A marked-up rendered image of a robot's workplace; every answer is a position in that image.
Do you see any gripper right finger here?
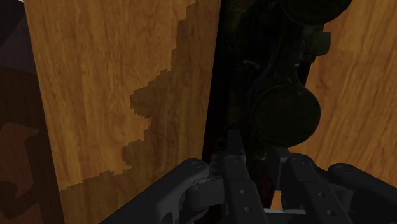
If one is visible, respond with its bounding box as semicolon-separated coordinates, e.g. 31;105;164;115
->
274;147;397;224

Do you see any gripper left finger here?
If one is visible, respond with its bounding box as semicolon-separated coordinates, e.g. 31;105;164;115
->
101;129;269;224

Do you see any dark object with round discs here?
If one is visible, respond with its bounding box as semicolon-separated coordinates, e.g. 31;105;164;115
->
201;0;353;215

